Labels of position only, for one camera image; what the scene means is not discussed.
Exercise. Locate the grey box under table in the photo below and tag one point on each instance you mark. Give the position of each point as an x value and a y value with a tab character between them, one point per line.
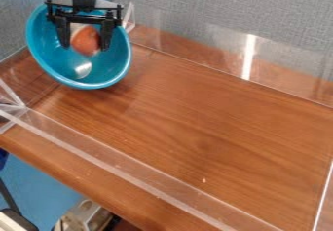
85	216

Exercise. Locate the brown and white toy mushroom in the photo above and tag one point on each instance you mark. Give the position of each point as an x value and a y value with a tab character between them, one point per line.
85	39

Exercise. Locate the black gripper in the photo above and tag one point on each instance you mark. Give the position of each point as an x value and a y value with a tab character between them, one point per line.
64	12

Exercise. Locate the blue plastic bowl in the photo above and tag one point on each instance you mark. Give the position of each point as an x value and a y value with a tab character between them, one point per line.
75	70

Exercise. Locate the black and white chair part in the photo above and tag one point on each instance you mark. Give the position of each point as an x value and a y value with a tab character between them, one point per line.
12	221

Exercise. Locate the clear acrylic barrier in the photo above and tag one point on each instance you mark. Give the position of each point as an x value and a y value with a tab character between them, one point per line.
209	140

